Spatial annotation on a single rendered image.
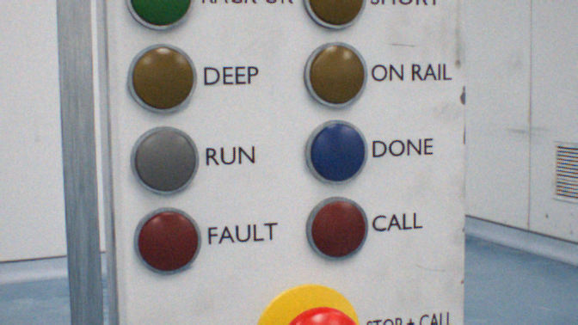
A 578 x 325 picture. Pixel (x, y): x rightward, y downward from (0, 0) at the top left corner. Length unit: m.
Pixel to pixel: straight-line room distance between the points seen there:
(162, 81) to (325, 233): 0.10
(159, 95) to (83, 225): 1.20
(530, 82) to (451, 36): 4.20
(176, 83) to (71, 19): 1.17
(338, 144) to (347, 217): 0.03
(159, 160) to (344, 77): 0.09
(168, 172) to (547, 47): 4.19
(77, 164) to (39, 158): 2.63
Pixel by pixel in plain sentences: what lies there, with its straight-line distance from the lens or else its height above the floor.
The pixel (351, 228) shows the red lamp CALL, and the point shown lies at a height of 0.92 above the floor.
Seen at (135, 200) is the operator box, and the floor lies 0.94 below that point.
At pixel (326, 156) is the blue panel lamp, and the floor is 0.96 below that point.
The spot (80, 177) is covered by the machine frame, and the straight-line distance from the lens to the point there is 1.54.
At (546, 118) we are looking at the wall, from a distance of 4.53.
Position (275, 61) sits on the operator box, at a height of 1.00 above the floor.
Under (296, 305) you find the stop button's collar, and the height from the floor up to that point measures 0.89.
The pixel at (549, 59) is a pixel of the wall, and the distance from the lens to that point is 4.50.
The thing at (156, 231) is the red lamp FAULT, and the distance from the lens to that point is 0.37.
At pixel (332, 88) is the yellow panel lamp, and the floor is 0.99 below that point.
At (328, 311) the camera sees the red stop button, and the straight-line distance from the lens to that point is 0.38.
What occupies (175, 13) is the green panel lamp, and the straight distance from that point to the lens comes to 0.37.
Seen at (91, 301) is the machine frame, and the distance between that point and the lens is 1.59.
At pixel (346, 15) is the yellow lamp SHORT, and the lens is 0.39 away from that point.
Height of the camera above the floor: 1.00
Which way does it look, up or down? 6 degrees down
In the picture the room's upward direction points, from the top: 1 degrees counter-clockwise
